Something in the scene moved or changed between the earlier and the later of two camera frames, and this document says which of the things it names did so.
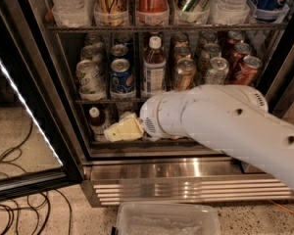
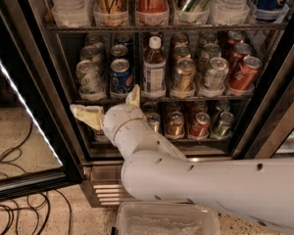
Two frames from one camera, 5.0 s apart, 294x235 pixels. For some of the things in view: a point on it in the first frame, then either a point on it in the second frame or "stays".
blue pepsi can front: [122, 77] stays
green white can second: [91, 53] stays
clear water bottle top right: [234, 4] stays
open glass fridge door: [34, 143] stays
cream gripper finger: [128, 115] -> [133, 97]
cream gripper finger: [127, 127] -> [92, 116]
